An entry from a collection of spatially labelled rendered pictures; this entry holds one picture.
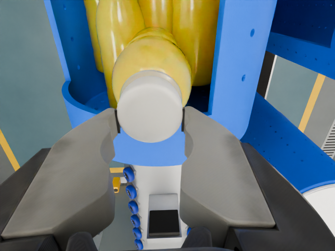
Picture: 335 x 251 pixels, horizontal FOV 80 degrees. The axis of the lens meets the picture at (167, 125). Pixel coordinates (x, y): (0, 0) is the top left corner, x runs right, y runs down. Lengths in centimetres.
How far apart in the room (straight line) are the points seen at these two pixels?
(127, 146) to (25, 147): 188
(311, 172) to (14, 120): 189
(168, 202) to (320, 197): 44
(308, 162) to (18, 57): 169
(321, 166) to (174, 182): 45
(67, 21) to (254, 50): 26
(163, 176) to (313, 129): 164
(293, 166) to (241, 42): 60
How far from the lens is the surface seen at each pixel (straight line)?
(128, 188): 66
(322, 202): 77
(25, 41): 166
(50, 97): 173
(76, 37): 37
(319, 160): 80
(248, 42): 22
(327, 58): 60
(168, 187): 71
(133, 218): 78
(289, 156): 79
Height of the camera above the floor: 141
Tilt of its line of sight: 59 degrees down
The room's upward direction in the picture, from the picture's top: 176 degrees clockwise
